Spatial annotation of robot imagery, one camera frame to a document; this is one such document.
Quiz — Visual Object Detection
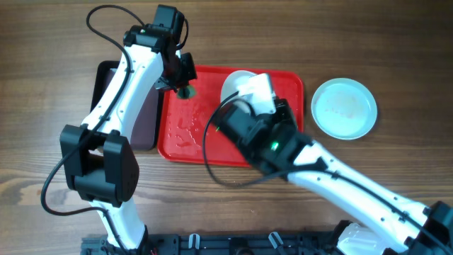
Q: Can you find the green yellow sponge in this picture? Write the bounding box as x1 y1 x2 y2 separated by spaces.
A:
177 85 196 99

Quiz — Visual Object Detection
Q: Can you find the white plate with stain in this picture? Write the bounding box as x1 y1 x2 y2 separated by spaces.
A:
220 70 256 103

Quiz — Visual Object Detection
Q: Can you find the light blue plate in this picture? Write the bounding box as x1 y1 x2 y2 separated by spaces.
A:
311 78 378 140

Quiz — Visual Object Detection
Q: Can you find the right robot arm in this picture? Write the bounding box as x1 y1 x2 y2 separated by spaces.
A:
208 99 452 254

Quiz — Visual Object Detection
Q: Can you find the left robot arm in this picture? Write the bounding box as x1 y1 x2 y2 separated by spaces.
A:
60 5 197 254

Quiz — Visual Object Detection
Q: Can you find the red plastic tray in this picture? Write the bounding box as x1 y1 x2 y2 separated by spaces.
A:
156 65 304 167

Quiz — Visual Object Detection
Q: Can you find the black rectangular tray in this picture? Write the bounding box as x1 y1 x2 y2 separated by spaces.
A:
90 60 164 150

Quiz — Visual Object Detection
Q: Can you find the right black cable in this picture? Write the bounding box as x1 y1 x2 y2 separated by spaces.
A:
201 90 453 255

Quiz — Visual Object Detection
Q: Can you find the black cable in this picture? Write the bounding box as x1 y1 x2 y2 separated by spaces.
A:
201 90 453 255
40 4 190 255

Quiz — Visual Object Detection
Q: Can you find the left black cable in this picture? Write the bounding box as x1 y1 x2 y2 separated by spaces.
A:
40 4 190 255

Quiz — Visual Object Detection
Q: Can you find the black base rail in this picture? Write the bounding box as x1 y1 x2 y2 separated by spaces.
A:
80 232 340 255

